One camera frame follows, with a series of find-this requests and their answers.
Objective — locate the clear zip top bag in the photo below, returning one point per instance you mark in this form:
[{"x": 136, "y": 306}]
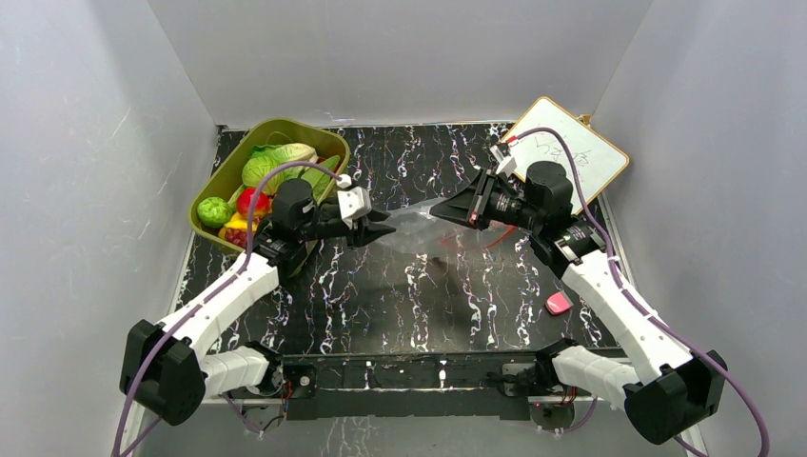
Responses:
[{"x": 418, "y": 232}]

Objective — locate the red apple toy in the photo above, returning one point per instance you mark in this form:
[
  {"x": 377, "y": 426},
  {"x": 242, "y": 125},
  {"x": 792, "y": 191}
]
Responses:
[{"x": 253, "y": 201}]

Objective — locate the olive green plastic bin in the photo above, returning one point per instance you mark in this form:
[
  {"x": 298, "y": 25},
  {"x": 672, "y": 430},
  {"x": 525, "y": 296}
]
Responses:
[{"x": 227, "y": 175}]

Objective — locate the red grapes toy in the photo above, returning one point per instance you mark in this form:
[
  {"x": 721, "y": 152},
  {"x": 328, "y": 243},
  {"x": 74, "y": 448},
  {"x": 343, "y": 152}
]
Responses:
[{"x": 234, "y": 236}]

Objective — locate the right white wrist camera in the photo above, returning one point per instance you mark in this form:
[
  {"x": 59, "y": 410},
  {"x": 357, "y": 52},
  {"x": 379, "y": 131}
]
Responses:
[{"x": 506, "y": 163}]

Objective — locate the yellow banana toy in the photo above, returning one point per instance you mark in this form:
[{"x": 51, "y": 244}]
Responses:
[{"x": 236, "y": 221}]

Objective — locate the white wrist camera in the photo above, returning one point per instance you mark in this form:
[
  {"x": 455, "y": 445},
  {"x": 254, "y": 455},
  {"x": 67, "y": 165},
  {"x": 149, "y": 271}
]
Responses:
[
  {"x": 353, "y": 201},
  {"x": 506, "y": 163}
]

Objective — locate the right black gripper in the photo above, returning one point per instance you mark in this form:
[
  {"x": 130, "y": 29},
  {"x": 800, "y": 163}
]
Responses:
[{"x": 477, "y": 204}]

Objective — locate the green lettuce leaf toy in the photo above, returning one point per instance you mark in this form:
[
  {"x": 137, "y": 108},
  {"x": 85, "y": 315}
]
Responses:
[{"x": 318, "y": 180}]

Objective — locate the pink eraser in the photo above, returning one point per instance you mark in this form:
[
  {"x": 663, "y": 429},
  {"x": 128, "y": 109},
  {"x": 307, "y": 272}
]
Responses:
[{"x": 557, "y": 304}]

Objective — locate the small whiteboard wooden frame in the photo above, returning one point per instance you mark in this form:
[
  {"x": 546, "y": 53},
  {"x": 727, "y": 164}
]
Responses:
[{"x": 548, "y": 132}]

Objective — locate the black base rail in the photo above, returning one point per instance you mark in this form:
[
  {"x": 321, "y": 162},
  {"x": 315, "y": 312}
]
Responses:
[{"x": 407, "y": 384}]

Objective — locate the round green cabbage toy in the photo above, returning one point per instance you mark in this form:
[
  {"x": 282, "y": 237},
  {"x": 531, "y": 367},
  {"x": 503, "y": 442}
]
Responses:
[{"x": 257, "y": 168}]

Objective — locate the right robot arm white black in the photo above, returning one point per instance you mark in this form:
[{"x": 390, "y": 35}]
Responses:
[{"x": 665, "y": 388}]

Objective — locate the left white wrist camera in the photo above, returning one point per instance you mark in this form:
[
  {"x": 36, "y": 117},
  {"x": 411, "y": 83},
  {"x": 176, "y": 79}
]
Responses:
[{"x": 353, "y": 201}]

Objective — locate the pale napa cabbage toy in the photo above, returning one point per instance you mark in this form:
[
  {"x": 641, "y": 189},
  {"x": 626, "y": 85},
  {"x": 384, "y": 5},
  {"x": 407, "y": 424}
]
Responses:
[{"x": 284, "y": 153}]

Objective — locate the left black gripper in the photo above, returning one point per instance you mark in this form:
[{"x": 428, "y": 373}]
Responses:
[{"x": 366, "y": 234}]

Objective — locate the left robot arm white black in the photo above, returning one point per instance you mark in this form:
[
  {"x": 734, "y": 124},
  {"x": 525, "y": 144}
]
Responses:
[{"x": 208, "y": 334}]

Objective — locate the small green cabbage toy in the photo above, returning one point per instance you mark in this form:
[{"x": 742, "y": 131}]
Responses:
[{"x": 214, "y": 212}]

